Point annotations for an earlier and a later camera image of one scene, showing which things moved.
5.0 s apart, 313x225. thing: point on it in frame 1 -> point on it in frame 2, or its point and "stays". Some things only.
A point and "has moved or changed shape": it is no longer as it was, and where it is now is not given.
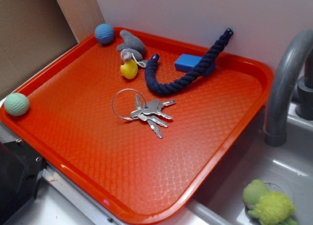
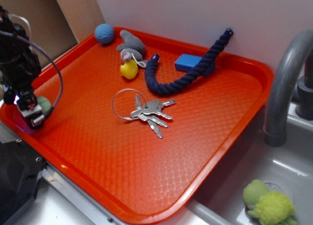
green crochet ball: (16, 104) has moved or changed shape
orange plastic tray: (135, 125) stays
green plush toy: (269, 207) stays
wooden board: (82, 11) stays
